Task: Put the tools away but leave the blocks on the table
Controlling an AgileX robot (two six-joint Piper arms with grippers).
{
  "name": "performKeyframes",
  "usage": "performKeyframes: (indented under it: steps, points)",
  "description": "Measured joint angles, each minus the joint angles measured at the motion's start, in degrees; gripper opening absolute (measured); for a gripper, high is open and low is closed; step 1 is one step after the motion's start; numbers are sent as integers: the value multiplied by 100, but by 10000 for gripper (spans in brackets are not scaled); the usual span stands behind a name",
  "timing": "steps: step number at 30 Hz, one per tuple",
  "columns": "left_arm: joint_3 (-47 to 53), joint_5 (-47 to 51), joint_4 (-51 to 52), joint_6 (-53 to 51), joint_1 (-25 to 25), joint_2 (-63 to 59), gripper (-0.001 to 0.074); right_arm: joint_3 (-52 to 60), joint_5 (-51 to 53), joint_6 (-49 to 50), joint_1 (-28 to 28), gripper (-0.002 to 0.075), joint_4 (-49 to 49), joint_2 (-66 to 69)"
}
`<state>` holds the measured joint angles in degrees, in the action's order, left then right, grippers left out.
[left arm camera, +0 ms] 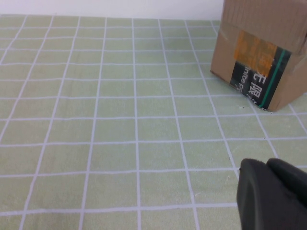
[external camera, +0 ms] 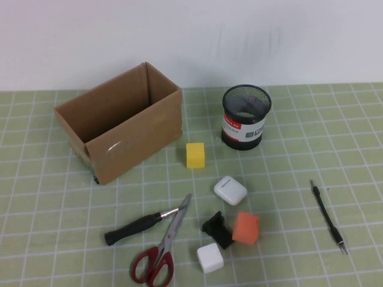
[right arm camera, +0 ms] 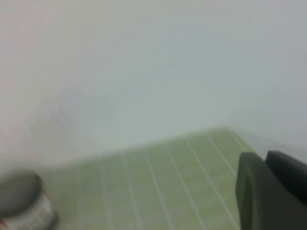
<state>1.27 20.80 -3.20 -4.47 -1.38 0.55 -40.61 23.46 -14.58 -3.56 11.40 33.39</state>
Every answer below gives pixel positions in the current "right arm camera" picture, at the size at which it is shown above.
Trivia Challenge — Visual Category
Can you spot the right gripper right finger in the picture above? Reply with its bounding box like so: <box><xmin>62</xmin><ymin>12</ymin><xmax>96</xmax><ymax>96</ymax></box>
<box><xmin>264</xmin><ymin>150</ymin><xmax>307</xmax><ymax>230</ymax></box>

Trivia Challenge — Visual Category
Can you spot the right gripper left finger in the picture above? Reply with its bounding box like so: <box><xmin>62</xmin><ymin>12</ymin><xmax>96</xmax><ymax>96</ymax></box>
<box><xmin>236</xmin><ymin>151</ymin><xmax>274</xmax><ymax>230</ymax></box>

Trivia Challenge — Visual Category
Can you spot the black mesh pen holder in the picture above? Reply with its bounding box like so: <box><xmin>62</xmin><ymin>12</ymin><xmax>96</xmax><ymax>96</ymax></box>
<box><xmin>0</xmin><ymin>169</ymin><xmax>59</xmax><ymax>230</ymax></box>

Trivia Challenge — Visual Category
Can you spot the green grid cutting mat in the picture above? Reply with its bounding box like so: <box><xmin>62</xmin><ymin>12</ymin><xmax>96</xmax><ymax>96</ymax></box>
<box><xmin>40</xmin><ymin>126</ymin><xmax>260</xmax><ymax>230</ymax></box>

